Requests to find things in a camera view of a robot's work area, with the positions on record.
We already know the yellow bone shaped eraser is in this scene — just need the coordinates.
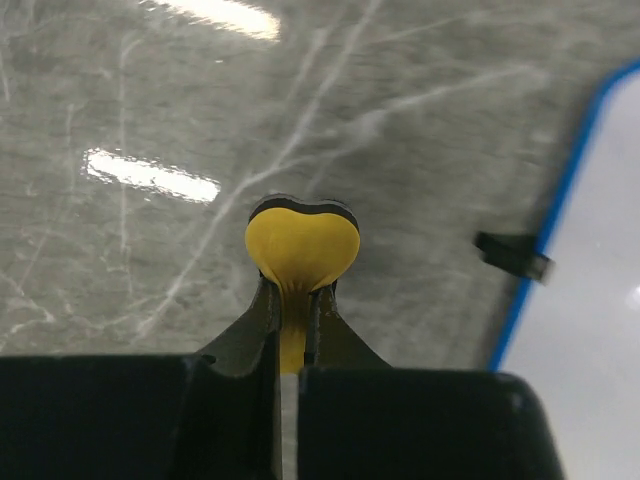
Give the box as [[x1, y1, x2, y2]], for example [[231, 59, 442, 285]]
[[245, 193, 360, 375]]

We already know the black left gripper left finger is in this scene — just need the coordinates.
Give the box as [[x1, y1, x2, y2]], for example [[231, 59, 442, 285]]
[[197, 276, 280, 377]]

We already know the blue framed whiteboard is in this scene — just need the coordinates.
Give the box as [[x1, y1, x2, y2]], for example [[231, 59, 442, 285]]
[[476, 63, 639, 479]]

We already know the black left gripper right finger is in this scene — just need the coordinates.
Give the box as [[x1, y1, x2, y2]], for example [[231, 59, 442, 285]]
[[303, 281, 391, 369]]

